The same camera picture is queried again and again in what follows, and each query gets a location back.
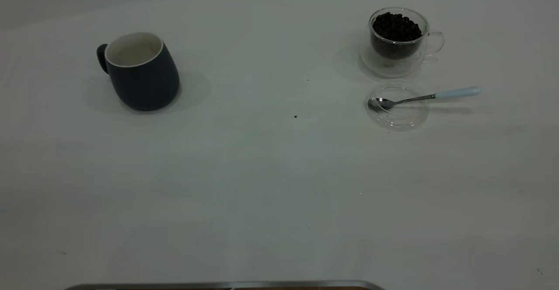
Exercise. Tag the clear glass saucer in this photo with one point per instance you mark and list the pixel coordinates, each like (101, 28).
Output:
(402, 118)

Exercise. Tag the clear double-wall glass cup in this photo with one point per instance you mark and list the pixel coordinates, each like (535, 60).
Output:
(393, 65)

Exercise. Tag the dark blue-grey ceramic mug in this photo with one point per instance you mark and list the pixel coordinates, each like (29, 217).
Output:
(144, 82)

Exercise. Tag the dark coffee beans pile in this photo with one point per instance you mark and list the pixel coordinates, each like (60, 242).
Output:
(396, 28)

